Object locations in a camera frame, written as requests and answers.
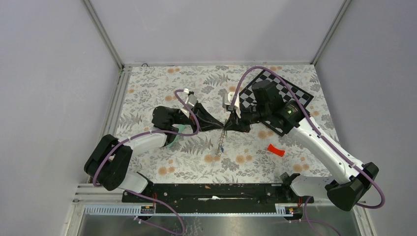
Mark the mint green plastic stick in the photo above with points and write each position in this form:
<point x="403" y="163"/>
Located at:
<point x="181" y="129"/>

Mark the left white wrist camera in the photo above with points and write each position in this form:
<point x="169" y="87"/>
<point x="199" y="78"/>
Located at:
<point x="190" y="102"/>

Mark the floral patterned table mat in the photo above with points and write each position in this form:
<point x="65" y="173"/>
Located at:
<point x="192" y="159"/>

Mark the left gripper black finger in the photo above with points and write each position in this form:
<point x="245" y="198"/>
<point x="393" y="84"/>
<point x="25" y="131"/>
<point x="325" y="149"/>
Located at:
<point x="211" y="119"/>
<point x="213" y="126"/>

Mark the black white checkerboard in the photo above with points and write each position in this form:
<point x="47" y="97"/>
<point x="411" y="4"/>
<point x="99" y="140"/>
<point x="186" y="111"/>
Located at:
<point x="290" y="94"/>

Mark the red curved plastic piece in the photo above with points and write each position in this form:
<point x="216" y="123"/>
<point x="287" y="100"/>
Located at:
<point x="276" y="151"/>

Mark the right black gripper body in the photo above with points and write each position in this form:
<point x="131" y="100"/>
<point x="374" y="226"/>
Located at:
<point x="247" y="118"/>

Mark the white slotted cable duct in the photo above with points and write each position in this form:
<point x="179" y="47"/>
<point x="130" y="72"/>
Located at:
<point x="138" y="210"/>

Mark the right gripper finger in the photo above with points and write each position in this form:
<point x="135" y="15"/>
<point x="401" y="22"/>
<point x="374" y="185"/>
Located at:
<point x="238" y="128"/>
<point x="231" y="121"/>

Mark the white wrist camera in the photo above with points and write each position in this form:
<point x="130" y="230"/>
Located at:
<point x="190" y="102"/>
<point x="231" y="103"/>

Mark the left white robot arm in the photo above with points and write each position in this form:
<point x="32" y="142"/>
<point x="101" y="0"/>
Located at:
<point x="108" y="163"/>

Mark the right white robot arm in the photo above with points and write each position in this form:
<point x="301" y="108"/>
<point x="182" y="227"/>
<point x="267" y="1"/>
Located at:
<point x="350" y="178"/>

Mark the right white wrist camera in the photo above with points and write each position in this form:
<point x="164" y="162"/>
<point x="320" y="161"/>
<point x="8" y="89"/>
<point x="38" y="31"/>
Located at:
<point x="231" y="103"/>

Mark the metal key holder plate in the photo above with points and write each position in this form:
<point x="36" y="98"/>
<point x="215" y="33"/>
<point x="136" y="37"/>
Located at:
<point x="220" y="148"/>

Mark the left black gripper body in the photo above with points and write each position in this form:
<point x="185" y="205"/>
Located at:
<point x="195" y="110"/>

